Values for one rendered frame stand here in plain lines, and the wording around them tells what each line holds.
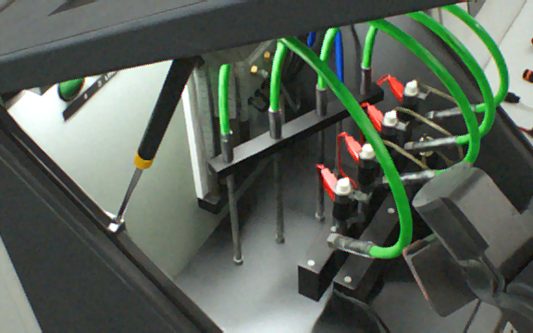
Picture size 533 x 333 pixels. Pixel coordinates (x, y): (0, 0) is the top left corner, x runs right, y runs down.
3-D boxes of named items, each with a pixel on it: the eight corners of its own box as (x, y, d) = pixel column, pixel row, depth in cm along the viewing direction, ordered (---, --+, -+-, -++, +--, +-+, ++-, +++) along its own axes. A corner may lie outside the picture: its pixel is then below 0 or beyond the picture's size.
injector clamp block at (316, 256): (351, 341, 137) (354, 289, 126) (298, 316, 141) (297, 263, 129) (431, 205, 156) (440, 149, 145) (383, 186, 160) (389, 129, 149)
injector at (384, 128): (397, 221, 142) (407, 133, 126) (370, 210, 143) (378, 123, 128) (403, 210, 143) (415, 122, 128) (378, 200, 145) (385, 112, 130)
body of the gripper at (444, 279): (402, 255, 76) (430, 267, 69) (494, 201, 77) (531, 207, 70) (433, 315, 77) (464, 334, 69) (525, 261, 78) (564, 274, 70)
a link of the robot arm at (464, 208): (554, 348, 57) (631, 265, 59) (457, 222, 56) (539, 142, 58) (468, 326, 69) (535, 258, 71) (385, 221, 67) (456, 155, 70)
